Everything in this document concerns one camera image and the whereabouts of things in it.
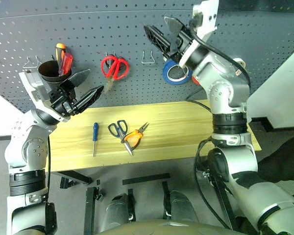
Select black flat strip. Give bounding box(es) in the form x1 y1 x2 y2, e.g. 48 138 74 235
122 173 172 186

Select red handled screwdriver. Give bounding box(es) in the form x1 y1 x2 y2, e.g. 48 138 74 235
58 52 74 76

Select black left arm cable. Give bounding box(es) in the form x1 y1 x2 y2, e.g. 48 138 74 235
45 132 52 204

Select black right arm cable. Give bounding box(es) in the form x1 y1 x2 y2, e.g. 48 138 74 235
189 21 251 86

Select silver left robot leg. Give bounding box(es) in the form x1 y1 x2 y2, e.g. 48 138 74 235
104 188 137 232

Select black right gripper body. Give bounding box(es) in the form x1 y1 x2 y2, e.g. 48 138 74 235
164 25 196 64

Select blue tape roll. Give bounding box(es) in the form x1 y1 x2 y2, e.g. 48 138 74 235
162 58 194 86

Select black handled scissors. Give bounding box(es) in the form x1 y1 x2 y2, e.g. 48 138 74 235
107 119 133 156

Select red handled scissors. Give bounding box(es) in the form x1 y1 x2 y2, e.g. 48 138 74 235
100 55 130 94

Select metal wire pegboard hook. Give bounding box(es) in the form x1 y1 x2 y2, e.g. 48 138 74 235
23 55 41 69
141 50 155 64

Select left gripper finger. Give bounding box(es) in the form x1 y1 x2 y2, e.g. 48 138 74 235
68 69 92 88
74 85 105 115

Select orange handled pliers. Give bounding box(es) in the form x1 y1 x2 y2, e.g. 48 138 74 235
120 122 150 148

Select black robot body cable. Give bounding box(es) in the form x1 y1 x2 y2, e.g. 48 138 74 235
195 137 233 231

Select black table leg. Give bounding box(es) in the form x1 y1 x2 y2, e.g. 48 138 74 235
84 186 103 235

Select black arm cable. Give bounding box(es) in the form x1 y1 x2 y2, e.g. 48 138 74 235
45 132 52 204
189 21 251 86

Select black cup holder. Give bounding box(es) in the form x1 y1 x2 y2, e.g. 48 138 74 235
38 60 72 85

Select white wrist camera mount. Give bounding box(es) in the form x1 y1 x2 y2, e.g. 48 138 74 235
178 0 220 68
19 70 71 122

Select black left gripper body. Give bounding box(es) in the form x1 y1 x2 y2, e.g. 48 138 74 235
49 80 81 117

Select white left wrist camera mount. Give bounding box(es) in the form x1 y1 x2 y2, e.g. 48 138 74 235
19 70 71 122

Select dark grey pegboard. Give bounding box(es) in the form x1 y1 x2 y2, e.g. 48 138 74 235
0 0 294 115

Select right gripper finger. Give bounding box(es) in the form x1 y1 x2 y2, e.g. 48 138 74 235
164 16 186 42
143 24 173 56

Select black cable on table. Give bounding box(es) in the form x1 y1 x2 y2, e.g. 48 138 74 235
188 99 213 111

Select silver right robot leg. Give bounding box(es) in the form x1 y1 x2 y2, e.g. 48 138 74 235
161 181 199 224

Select black fabric heap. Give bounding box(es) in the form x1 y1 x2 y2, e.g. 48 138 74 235
256 132 294 196

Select orange handled screwdriver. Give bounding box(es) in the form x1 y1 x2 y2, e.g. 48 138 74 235
55 43 66 71

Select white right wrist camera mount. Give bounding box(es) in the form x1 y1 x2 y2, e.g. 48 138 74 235
178 0 220 68

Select silver robot leg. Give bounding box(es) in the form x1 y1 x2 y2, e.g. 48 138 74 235
161 181 199 224
104 188 137 232

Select blue handled screwdriver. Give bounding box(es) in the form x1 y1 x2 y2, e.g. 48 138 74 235
92 122 99 157

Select black table frame bar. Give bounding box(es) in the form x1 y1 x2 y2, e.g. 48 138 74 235
51 170 93 189

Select grey robot torso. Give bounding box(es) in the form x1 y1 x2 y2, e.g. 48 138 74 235
95 218 236 235

